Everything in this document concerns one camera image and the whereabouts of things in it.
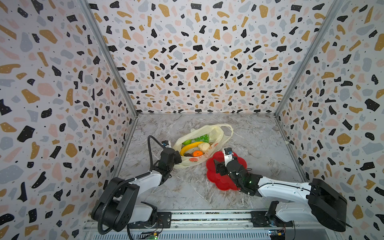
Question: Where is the black corrugated cable hose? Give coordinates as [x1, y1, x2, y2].
[96, 135, 165, 236]

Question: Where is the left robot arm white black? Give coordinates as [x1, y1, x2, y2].
[91, 148, 182, 235]

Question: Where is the red flower-shaped plate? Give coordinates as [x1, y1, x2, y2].
[206, 151, 238, 191]

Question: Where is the orange fruit toy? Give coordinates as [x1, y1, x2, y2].
[193, 151, 204, 157]

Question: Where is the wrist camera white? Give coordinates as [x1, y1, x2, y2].
[223, 147, 234, 166]
[162, 140, 172, 148]

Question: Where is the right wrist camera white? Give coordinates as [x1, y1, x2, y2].
[223, 147, 234, 166]

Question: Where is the cream plastic bag orange print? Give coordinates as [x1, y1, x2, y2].
[173, 124, 234, 169]

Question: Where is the beige bun toy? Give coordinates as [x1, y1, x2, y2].
[198, 142, 211, 153]

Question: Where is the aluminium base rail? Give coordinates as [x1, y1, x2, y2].
[85, 209, 301, 240]

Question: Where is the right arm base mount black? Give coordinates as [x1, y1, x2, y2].
[251, 210, 286, 228]

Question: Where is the lime green bumpy fruit toy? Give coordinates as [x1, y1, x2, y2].
[183, 139, 192, 146]

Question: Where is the green grapes bunch toy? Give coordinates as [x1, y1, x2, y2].
[194, 134, 210, 143]

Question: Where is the yellow banana toy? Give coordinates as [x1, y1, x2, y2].
[180, 141, 204, 156]

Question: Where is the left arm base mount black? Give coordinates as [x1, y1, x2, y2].
[142, 212, 172, 229]

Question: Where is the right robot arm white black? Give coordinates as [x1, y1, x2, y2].
[214, 159, 349, 232]

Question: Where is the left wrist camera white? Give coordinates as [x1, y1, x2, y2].
[162, 140, 172, 148]

